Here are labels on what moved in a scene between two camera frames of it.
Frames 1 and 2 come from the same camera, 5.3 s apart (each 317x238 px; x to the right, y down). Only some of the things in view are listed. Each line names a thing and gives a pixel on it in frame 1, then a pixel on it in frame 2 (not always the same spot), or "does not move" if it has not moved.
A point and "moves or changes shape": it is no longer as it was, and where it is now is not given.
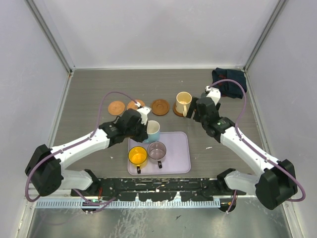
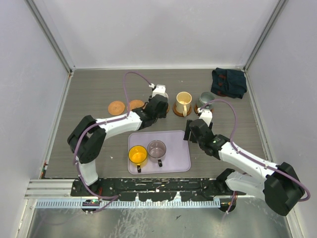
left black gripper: [142, 134] -> [163, 113]
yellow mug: [137, 155] does not move
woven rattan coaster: [116, 108] does not move
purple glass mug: [157, 150] does not move
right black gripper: [193, 106] -> [187, 133]
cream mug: [183, 100] does not move
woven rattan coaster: [203, 95] moves or changes shape
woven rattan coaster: [131, 104] does not move
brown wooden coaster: [176, 111] does not move
